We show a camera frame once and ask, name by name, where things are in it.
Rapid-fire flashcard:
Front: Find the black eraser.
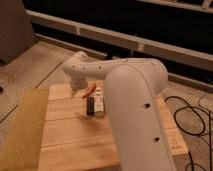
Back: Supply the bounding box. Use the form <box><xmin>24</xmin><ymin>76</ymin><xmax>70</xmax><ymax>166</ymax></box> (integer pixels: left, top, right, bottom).
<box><xmin>86</xmin><ymin>97</ymin><xmax>95</xmax><ymax>116</ymax></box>

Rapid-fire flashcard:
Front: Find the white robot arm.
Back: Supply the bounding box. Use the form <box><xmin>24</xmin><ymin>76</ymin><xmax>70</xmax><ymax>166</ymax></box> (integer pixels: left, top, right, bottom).
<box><xmin>63</xmin><ymin>51</ymin><xmax>177</xmax><ymax>171</ymax></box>

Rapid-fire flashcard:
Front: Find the orange carrot toy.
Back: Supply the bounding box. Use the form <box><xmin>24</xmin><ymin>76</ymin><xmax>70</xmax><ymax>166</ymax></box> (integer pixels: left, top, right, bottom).
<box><xmin>82</xmin><ymin>83</ymin><xmax>96</xmax><ymax>98</ymax></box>

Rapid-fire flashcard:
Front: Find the white glue bottle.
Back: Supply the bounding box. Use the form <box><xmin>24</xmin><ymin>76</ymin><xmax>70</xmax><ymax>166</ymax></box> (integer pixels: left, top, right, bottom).
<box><xmin>94</xmin><ymin>87</ymin><xmax>104</xmax><ymax>117</ymax></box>

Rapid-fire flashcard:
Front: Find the wooden cutting board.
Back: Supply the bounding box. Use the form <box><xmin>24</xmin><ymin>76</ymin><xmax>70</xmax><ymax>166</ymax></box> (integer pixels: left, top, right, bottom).
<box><xmin>38</xmin><ymin>84</ymin><xmax>188</xmax><ymax>171</ymax></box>

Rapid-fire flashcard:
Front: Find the grey cabinet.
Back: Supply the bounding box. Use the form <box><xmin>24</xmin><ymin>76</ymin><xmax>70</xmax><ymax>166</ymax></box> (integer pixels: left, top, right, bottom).
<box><xmin>0</xmin><ymin>0</ymin><xmax>37</xmax><ymax>64</ymax></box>

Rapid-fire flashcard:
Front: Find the yellow-green mat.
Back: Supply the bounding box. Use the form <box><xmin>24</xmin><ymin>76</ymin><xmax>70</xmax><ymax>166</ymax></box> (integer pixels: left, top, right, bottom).
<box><xmin>0</xmin><ymin>89</ymin><xmax>49</xmax><ymax>171</ymax></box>

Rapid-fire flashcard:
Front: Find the white metal rail frame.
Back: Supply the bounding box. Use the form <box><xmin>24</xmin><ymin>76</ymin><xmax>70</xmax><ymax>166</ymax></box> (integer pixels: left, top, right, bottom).
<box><xmin>22</xmin><ymin>0</ymin><xmax>213</xmax><ymax>92</ymax></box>

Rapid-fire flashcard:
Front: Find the black floor cable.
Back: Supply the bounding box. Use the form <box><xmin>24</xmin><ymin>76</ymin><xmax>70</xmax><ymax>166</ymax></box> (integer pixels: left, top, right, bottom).
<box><xmin>164</xmin><ymin>93</ymin><xmax>213</xmax><ymax>171</ymax></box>

